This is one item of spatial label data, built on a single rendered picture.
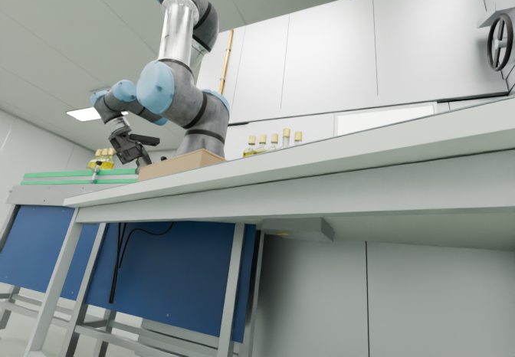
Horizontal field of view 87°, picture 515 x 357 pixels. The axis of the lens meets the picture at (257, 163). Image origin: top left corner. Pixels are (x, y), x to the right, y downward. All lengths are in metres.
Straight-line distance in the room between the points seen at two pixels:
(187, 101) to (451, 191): 0.58
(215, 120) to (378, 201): 0.51
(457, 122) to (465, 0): 1.52
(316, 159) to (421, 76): 1.19
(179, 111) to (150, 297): 0.80
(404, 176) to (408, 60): 1.25
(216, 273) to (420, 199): 0.85
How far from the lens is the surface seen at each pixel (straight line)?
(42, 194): 2.03
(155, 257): 1.28
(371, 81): 1.54
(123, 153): 1.11
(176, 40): 0.86
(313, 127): 1.41
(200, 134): 0.75
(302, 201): 0.44
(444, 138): 0.35
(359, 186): 0.40
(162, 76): 0.70
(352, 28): 1.80
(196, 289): 1.14
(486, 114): 0.36
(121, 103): 1.09
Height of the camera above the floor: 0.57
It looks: 20 degrees up
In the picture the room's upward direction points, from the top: 7 degrees clockwise
